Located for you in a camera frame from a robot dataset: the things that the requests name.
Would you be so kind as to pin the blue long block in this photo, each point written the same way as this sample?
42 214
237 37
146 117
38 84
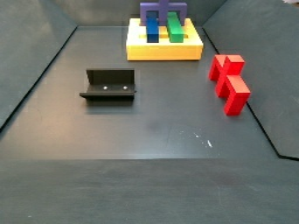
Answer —
153 30

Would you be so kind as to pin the yellow slotted board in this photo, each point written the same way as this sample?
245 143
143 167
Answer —
165 50

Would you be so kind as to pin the green long block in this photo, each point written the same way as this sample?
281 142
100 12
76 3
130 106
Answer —
174 28

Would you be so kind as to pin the red comb-shaped block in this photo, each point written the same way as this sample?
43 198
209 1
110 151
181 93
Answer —
231 87

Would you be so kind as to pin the black angled bracket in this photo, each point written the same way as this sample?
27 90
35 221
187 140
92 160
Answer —
110 83

